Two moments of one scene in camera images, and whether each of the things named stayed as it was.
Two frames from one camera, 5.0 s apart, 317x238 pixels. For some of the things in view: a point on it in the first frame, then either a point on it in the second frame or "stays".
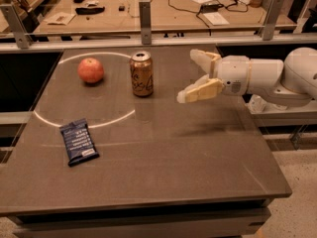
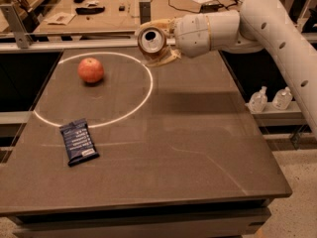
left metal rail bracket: (21, 36) stays
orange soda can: (142, 73) → (151, 42)
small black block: (122, 8) stays
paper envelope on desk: (61, 19) stays
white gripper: (234, 73) → (191, 33)
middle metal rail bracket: (146, 23) stays
